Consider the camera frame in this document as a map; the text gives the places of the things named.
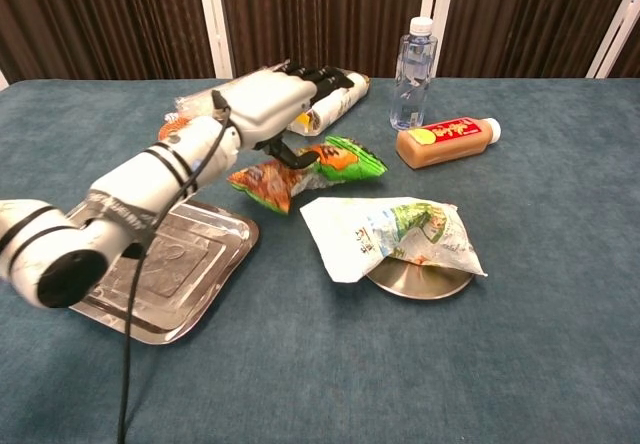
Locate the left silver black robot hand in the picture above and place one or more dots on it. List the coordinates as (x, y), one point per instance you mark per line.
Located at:
(270, 104)

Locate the blue felt table mat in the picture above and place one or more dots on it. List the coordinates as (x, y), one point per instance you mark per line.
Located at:
(450, 364)

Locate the white snack bag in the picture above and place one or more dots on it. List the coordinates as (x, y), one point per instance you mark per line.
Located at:
(345, 229)

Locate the round woven orange coaster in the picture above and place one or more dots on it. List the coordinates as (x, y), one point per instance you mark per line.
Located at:
(172, 128)

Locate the round steel plate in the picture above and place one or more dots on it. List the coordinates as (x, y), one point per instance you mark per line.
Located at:
(425, 284)

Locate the green orange snack bag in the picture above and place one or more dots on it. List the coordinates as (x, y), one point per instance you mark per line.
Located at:
(345, 164)

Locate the brown drink bottle red label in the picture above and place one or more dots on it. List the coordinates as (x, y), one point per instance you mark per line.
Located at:
(440, 146)

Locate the rectangular steel tray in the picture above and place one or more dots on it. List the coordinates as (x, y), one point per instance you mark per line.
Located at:
(190, 264)

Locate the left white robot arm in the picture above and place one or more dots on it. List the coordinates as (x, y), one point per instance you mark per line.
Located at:
(125, 189)

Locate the white yellow cookie package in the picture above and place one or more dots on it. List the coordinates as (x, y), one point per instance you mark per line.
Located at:
(340, 104)

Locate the bundle of clear straws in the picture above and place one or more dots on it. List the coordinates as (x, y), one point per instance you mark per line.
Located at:
(197, 101)

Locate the clear water bottle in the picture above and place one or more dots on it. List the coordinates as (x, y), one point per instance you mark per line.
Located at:
(412, 84)

